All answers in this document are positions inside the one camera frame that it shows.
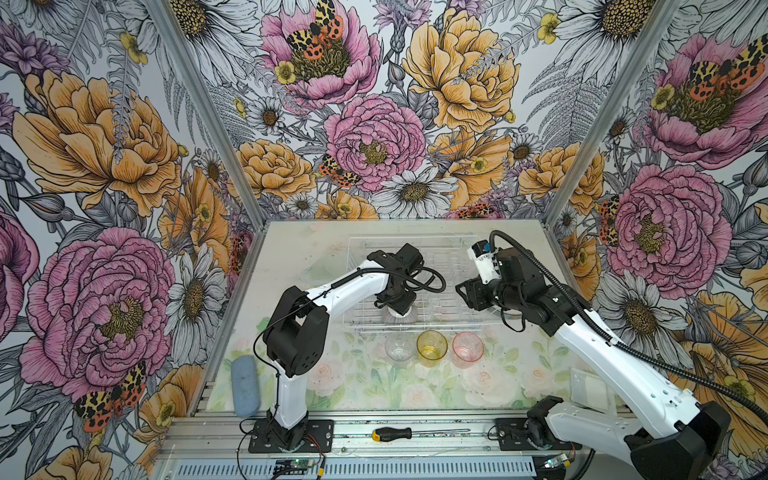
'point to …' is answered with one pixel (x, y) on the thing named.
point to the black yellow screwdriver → (397, 433)
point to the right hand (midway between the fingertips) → (468, 294)
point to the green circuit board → (295, 463)
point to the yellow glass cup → (432, 348)
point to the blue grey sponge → (245, 386)
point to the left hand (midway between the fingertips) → (395, 311)
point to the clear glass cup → (400, 347)
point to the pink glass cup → (467, 349)
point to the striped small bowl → (391, 316)
